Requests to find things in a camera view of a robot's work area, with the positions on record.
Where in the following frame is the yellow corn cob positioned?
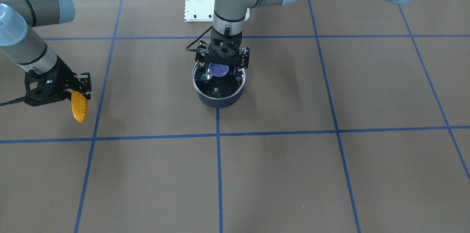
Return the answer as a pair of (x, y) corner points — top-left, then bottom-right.
(71, 91), (88, 123)

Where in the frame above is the glass pot lid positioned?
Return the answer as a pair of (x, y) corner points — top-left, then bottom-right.
(192, 61), (246, 100)

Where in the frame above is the dark blue saucepan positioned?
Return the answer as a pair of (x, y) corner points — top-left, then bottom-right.
(192, 61), (246, 109)

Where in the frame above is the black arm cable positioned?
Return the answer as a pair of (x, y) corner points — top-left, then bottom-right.
(185, 27), (214, 52)

